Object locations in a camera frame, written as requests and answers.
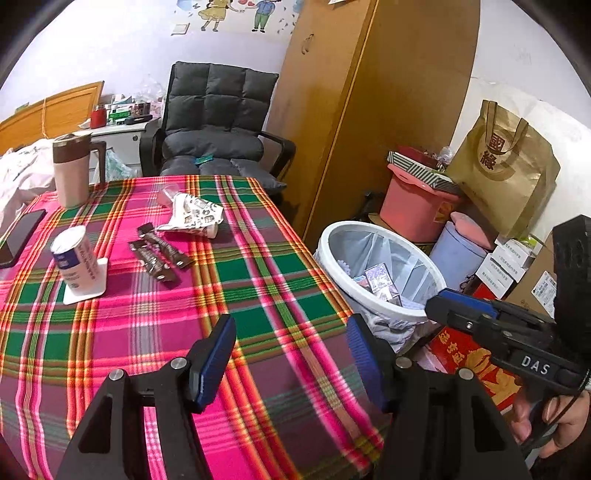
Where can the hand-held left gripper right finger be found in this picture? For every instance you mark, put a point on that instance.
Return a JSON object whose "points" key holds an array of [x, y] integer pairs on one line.
{"points": [[364, 364]]}

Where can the brown cardboard box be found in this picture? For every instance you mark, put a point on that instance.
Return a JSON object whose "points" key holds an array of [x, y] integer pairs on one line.
{"points": [[531, 286]]}

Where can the white blanket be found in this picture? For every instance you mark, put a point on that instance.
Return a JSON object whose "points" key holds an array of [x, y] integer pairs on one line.
{"points": [[23, 170]]}

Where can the pink clear plastic cup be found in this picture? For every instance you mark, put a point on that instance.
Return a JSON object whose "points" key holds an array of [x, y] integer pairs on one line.
{"points": [[168, 196]]}

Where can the teal packet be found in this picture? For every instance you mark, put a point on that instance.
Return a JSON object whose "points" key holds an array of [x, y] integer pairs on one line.
{"points": [[203, 159]]}

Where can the black smartphone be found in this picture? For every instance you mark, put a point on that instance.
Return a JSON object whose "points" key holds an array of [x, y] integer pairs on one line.
{"points": [[18, 235]]}

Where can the black white printed paper cup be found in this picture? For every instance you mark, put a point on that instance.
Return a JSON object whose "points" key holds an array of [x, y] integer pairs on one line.
{"points": [[194, 214]]}

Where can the lavender bin with pink lid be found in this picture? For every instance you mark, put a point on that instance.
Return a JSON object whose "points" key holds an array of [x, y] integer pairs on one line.
{"points": [[455, 258]]}

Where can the wooden headboard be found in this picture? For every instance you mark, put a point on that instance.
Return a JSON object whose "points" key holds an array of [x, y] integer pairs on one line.
{"points": [[55, 110]]}

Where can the white wall switch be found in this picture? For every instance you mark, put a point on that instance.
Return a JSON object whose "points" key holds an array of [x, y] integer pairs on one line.
{"points": [[180, 28]]}

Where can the white cardboard box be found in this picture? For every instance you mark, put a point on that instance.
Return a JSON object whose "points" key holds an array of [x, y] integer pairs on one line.
{"points": [[498, 274], [517, 254]]}

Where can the black white striped box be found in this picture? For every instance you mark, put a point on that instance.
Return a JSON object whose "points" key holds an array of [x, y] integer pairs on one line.
{"points": [[415, 166]]}

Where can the brown snack wrapper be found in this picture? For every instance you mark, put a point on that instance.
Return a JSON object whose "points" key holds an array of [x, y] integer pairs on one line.
{"points": [[168, 249], [145, 251], [164, 273]]}

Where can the red gold box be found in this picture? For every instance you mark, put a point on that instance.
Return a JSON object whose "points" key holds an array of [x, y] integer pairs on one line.
{"points": [[461, 355]]}

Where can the green white box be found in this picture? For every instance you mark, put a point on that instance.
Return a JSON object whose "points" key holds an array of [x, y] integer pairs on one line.
{"points": [[120, 113]]}

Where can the black case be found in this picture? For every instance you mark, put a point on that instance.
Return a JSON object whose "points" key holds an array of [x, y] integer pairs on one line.
{"points": [[138, 120]]}

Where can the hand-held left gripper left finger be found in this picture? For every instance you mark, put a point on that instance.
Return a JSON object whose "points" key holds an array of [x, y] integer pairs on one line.
{"points": [[214, 364]]}

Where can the wooden wardrobe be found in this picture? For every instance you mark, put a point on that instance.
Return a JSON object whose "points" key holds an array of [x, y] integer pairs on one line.
{"points": [[369, 92]]}

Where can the cartoon wall poster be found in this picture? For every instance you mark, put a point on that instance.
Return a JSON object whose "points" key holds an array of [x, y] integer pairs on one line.
{"points": [[240, 14]]}

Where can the pink plastic bucket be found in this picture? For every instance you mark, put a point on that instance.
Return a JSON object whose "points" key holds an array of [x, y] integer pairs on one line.
{"points": [[411, 207]]}

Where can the beige jug with brown lid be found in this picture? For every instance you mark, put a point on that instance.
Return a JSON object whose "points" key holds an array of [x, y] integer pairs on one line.
{"points": [[71, 180]]}

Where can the white nightstand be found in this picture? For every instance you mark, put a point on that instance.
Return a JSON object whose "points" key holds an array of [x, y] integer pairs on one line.
{"points": [[129, 134]]}

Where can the red thermos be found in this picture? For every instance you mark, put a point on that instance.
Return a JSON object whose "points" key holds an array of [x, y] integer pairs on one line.
{"points": [[98, 117]]}

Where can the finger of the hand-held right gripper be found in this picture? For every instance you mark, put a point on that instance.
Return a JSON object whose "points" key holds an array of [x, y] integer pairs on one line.
{"points": [[457, 318], [466, 302]]}

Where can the green printed plastic bag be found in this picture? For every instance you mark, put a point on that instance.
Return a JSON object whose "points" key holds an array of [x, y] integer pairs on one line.
{"points": [[121, 166]]}

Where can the white trash can with liner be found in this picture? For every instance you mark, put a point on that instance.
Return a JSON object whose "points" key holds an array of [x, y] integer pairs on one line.
{"points": [[392, 254]]}

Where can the pink green plaid tablecloth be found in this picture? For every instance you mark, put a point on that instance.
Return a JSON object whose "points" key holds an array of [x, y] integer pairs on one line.
{"points": [[277, 300]]}

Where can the grey cushioned chair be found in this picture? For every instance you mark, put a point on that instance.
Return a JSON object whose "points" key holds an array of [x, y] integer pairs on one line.
{"points": [[212, 106]]}

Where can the gold paper bag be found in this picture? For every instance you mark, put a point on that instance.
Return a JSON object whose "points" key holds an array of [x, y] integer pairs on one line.
{"points": [[498, 170]]}

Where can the person's right hand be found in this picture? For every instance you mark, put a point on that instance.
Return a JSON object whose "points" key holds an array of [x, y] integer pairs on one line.
{"points": [[568, 429]]}

